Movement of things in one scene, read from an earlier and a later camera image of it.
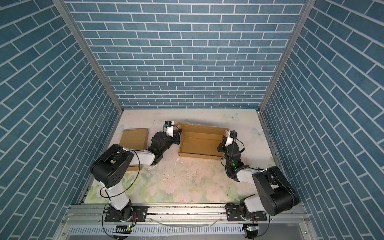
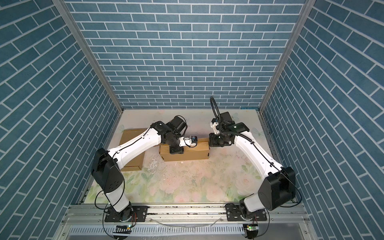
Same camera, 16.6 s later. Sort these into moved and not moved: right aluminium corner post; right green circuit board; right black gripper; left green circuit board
Moved: right black gripper
Not moved: right aluminium corner post; right green circuit board; left green circuit board
